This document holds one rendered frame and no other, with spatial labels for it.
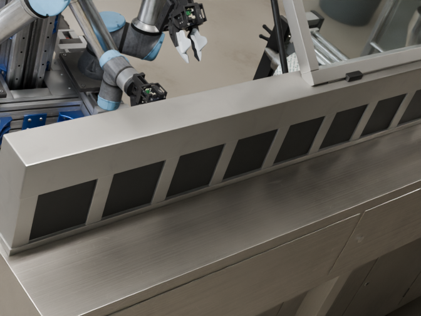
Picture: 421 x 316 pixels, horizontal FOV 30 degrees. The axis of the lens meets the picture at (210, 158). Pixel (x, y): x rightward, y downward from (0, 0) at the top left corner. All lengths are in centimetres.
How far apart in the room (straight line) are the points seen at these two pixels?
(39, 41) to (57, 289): 166
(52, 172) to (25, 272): 20
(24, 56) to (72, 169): 163
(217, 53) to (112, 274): 362
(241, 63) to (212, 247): 347
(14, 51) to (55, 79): 24
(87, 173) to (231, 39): 385
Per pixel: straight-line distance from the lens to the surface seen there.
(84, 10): 256
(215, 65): 484
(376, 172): 193
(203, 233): 156
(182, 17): 224
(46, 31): 290
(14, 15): 246
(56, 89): 303
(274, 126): 165
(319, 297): 226
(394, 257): 306
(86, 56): 296
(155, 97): 238
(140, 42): 288
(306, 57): 170
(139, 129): 140
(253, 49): 515
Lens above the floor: 250
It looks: 38 degrees down
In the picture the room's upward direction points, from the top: 21 degrees clockwise
